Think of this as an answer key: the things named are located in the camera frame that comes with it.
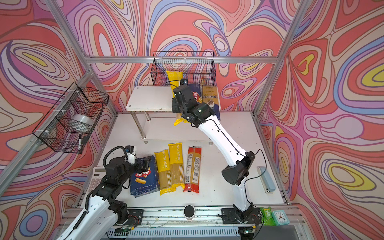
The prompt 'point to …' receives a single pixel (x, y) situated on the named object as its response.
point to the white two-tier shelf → (152, 108)
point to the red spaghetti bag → (192, 170)
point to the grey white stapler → (266, 179)
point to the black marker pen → (79, 142)
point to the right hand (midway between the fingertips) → (180, 104)
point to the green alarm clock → (280, 217)
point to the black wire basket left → (69, 124)
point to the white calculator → (98, 173)
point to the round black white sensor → (189, 212)
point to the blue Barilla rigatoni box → (143, 183)
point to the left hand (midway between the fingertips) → (144, 155)
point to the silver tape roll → (84, 118)
